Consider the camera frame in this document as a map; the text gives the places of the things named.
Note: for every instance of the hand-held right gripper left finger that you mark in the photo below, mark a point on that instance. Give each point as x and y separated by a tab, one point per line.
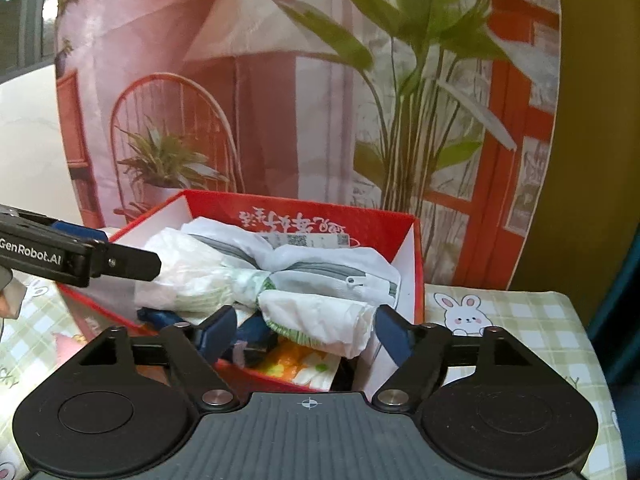
220	327

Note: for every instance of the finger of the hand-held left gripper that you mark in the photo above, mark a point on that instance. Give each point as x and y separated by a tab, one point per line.
75	230
125	262

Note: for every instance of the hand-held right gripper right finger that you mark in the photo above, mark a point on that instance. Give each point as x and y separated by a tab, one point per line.
392	330

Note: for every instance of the orange floral cloth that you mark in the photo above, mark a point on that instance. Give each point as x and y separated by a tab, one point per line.
300	365

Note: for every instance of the strawberry print cardboard box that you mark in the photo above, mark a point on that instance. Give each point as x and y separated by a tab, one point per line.
380	230

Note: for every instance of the person's left hand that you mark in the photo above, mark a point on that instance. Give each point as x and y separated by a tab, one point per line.
12	292

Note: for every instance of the dark blue cloth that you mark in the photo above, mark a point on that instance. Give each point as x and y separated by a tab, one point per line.
255	332

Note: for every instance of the white green patterned cloth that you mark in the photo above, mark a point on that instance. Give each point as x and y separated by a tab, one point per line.
320	320

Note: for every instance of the white zip jacket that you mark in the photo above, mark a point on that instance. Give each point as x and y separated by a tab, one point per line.
320	270

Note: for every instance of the green checked bed sheet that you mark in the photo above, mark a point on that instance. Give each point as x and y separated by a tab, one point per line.
525	310

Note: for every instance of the window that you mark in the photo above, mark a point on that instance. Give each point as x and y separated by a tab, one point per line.
25	10

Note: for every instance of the printed wall backdrop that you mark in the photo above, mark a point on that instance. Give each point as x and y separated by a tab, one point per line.
300	60

